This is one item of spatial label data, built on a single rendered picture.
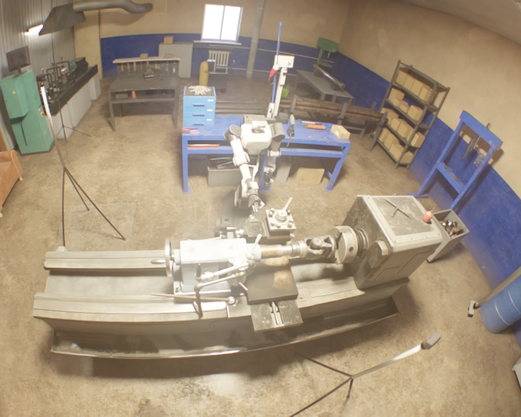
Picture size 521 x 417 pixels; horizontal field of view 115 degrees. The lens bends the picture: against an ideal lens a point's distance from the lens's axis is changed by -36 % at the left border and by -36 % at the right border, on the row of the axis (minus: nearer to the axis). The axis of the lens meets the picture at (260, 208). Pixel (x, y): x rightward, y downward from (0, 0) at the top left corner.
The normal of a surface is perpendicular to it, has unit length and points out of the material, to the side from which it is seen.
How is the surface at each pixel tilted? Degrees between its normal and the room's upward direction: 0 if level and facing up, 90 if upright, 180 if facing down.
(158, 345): 0
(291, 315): 0
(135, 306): 0
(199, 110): 90
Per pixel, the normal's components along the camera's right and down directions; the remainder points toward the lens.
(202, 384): 0.17, -0.69
